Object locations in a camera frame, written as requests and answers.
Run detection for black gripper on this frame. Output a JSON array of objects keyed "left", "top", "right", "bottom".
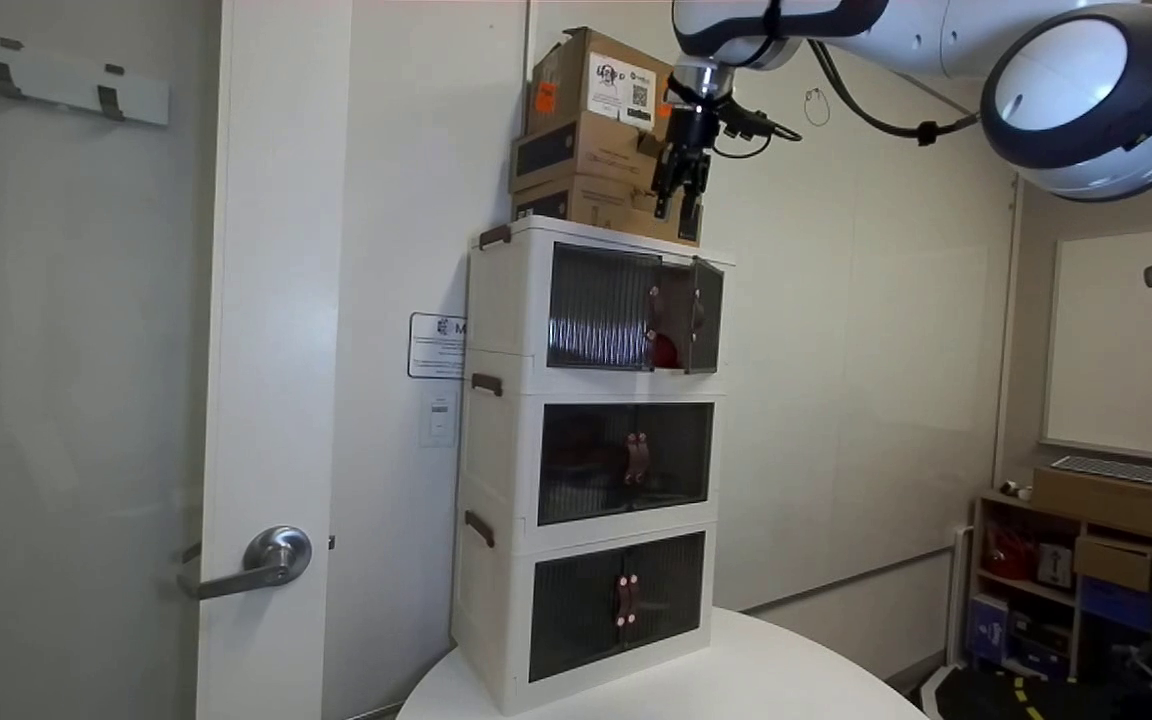
[{"left": 647, "top": 93, "right": 730, "bottom": 250}]

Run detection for white three-tier cabinet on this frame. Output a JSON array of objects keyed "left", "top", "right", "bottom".
[{"left": 449, "top": 213, "right": 741, "bottom": 717}]

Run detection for white framed glass door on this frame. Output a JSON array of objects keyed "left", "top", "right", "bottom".
[{"left": 0, "top": 0, "right": 352, "bottom": 720}]

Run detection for large cardboard box black patches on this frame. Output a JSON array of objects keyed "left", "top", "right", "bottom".
[{"left": 510, "top": 112, "right": 710, "bottom": 250}]

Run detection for red toy fruit green stem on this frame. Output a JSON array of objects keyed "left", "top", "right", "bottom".
[{"left": 641, "top": 333, "right": 687, "bottom": 372}]

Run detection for cardboard box with white label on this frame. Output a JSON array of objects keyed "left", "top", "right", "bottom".
[{"left": 521, "top": 25, "right": 697, "bottom": 137}]

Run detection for blue white striped cloth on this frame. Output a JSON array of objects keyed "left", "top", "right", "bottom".
[{"left": 550, "top": 316, "right": 654, "bottom": 372}]

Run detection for wooden shelf unit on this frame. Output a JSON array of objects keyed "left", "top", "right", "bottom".
[{"left": 959, "top": 483, "right": 1152, "bottom": 697}]

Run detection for white whiteboard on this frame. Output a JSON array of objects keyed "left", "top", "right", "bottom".
[{"left": 1045, "top": 221, "right": 1152, "bottom": 473}]

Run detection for red round item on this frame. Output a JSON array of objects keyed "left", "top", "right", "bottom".
[{"left": 985, "top": 520, "right": 1040, "bottom": 586}]

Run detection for grey keyboard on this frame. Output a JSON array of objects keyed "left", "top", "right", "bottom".
[{"left": 1047, "top": 451, "right": 1152, "bottom": 487}]

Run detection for blue packages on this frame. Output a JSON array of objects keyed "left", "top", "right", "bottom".
[{"left": 966, "top": 594, "right": 1013, "bottom": 668}]

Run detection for long cardboard box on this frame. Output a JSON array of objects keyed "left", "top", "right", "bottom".
[{"left": 1030, "top": 465, "right": 1152, "bottom": 540}]

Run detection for small cardboard box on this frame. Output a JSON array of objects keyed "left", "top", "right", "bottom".
[{"left": 1073, "top": 533, "right": 1152, "bottom": 596}]

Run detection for black floor mat white stripe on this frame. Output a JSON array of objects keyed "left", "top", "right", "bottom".
[{"left": 921, "top": 658, "right": 1152, "bottom": 720}]

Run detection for blue box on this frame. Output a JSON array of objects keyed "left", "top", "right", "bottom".
[{"left": 1079, "top": 578, "right": 1152, "bottom": 636}]

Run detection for white coat hook rack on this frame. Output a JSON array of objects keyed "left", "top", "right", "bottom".
[{"left": 0, "top": 38, "right": 173, "bottom": 134}]

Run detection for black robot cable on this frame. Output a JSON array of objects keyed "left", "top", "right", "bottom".
[{"left": 800, "top": 38, "right": 985, "bottom": 151}]

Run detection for small wall sign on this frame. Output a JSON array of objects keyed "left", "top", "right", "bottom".
[{"left": 403, "top": 310, "right": 467, "bottom": 384}]

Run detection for silver door lever handle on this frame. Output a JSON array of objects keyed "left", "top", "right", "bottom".
[{"left": 177, "top": 526, "right": 317, "bottom": 604}]

